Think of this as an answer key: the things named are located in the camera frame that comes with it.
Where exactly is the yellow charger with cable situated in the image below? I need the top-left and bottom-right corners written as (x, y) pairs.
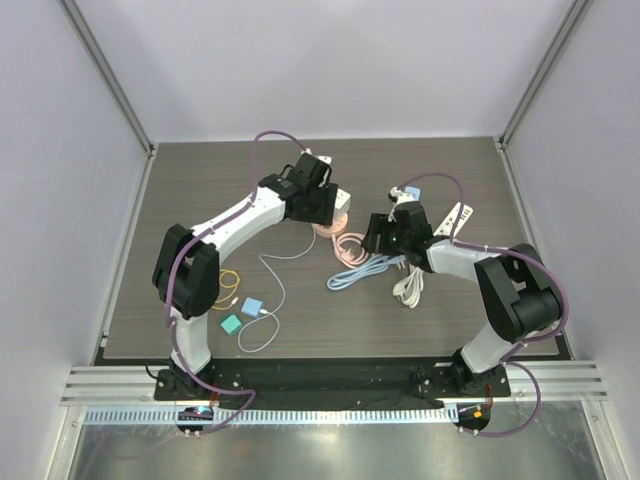
top-left (211, 269), bottom-right (241, 311)

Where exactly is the aluminium frame rail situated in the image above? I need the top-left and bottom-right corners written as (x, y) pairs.
top-left (60, 361), bottom-right (609, 406)

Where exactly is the white power strip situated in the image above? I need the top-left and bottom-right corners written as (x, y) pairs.
top-left (391, 201), bottom-right (475, 310)

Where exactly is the blue power strip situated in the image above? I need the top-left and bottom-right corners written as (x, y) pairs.
top-left (326, 186), bottom-right (424, 292)

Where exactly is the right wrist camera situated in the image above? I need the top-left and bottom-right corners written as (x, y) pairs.
top-left (388, 187), bottom-right (415, 208)

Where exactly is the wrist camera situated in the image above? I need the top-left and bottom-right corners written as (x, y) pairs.
top-left (388, 187), bottom-right (415, 208)
top-left (303, 148), bottom-right (332, 165)

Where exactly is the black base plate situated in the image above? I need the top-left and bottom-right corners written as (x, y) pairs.
top-left (154, 357), bottom-right (511, 409)

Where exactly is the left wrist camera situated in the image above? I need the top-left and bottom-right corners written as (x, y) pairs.
top-left (303, 148), bottom-right (332, 165)

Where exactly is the pink round socket base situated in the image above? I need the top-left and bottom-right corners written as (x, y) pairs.
top-left (312, 214), bottom-right (371, 269)

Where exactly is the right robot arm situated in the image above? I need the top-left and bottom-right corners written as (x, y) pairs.
top-left (361, 200), bottom-right (568, 396)

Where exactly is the blue charger with white cable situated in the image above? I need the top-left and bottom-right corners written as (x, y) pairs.
top-left (237, 230), bottom-right (317, 354)

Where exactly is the white cable duct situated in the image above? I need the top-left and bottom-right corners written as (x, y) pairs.
top-left (82, 407), bottom-right (459, 426)

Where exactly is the green plug adapter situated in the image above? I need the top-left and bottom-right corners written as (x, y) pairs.
top-left (219, 314), bottom-right (243, 336)

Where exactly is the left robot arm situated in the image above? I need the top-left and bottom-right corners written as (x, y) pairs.
top-left (152, 149), bottom-right (338, 400)

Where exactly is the white cube adapter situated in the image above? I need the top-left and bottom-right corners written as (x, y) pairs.
top-left (334, 188), bottom-right (351, 218)

